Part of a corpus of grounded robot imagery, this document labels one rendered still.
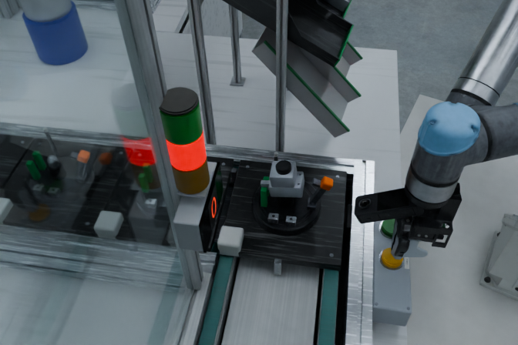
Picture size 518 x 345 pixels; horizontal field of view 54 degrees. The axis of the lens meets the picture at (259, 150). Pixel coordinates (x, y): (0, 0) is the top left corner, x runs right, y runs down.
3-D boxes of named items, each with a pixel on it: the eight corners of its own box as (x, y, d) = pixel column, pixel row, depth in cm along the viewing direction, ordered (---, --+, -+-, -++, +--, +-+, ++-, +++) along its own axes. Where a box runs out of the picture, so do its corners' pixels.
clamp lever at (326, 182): (317, 199, 104) (334, 179, 98) (316, 207, 102) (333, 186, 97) (301, 193, 103) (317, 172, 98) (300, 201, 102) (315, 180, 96)
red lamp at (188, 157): (210, 146, 71) (206, 121, 67) (201, 173, 68) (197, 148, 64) (175, 142, 72) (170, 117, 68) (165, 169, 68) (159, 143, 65)
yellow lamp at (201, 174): (213, 169, 75) (210, 147, 71) (205, 196, 71) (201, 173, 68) (179, 166, 75) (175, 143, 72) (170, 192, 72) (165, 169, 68)
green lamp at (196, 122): (206, 120, 67) (203, 92, 64) (197, 147, 64) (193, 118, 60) (170, 116, 68) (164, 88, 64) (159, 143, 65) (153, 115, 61)
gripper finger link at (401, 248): (403, 263, 90) (413, 236, 84) (394, 262, 91) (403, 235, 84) (402, 241, 94) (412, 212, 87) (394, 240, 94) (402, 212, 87)
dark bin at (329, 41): (348, 32, 111) (366, 8, 105) (334, 68, 103) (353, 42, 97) (237, -36, 109) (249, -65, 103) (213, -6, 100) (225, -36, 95)
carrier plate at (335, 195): (346, 176, 114) (347, 170, 112) (340, 271, 98) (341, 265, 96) (240, 165, 117) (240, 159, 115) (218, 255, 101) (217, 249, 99)
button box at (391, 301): (402, 233, 109) (408, 216, 104) (405, 327, 95) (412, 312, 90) (369, 229, 110) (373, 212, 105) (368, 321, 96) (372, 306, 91)
